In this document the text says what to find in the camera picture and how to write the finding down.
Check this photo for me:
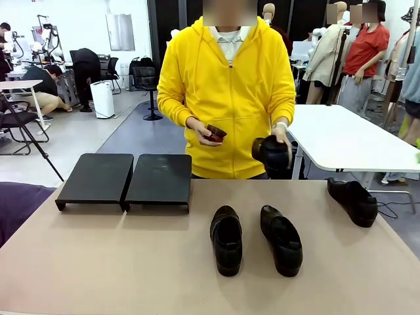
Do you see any white monitor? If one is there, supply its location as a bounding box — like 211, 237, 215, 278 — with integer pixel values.
291, 41, 312, 62

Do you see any black tripod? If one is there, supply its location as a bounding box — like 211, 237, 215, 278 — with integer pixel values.
0, 91, 65, 182

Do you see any white humanoid robot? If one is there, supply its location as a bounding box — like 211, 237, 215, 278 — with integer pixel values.
308, 27, 327, 50

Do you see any mannequin with beige jacket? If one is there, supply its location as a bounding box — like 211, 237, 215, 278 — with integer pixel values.
301, 1, 350, 106

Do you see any black leather shoe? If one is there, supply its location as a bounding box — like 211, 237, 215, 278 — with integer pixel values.
251, 135, 293, 180
327, 177, 379, 228
260, 205, 304, 278
209, 205, 243, 277

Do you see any light blue garment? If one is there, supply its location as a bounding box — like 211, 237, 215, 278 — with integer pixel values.
402, 54, 420, 102

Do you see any person's right forearm yellow sleeve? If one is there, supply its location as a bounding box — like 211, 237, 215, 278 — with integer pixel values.
156, 88, 198, 127

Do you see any person in black shirt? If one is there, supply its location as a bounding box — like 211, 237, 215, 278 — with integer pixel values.
0, 22, 16, 83

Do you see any grey workbench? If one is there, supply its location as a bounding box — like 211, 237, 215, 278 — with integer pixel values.
55, 62, 81, 106

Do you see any person's right hand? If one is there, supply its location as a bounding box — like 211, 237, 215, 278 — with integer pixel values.
185, 116, 221, 146

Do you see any person in yellow hoodie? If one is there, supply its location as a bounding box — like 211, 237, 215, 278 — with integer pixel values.
156, 0, 297, 180

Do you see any silver wall panel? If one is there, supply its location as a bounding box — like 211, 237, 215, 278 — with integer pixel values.
105, 13, 136, 52

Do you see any person dressed in black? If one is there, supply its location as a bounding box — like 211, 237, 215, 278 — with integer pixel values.
70, 48, 101, 113

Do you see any man in beige shorts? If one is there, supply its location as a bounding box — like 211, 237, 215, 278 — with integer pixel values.
21, 64, 72, 121

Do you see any black backpack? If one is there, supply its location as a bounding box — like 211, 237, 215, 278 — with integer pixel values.
129, 56, 155, 76

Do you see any white air purifier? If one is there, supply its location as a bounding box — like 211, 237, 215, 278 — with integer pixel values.
90, 81, 116, 119

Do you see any black metal shoe stand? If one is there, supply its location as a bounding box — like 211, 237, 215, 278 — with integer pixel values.
123, 153, 193, 215
54, 153, 135, 213

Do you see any person's left hand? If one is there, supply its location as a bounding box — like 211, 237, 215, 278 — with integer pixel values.
271, 126, 291, 145

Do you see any brown wooden shoe brush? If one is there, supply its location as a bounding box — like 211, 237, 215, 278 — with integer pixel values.
205, 123, 228, 144

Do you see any pink-topped white desk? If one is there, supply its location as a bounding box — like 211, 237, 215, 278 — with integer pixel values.
0, 79, 51, 131

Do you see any wooden coat rack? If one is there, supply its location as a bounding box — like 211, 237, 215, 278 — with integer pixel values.
382, 6, 420, 131

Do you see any mannequin with dark red top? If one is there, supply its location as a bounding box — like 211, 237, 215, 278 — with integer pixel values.
262, 3, 293, 60

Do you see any black camera stand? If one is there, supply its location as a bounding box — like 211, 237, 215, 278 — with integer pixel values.
325, 28, 349, 106

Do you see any person's left forearm yellow sleeve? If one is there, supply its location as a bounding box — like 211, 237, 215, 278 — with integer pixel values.
270, 81, 297, 127

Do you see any black folding chair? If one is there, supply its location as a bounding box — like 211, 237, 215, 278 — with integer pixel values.
0, 100, 50, 156

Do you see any black padded bar stool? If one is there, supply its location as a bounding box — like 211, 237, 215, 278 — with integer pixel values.
131, 66, 164, 121

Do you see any black floor cable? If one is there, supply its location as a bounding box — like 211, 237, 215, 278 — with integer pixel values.
375, 199, 398, 219

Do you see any black mesh office chair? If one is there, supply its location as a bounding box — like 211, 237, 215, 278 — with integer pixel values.
98, 57, 122, 96

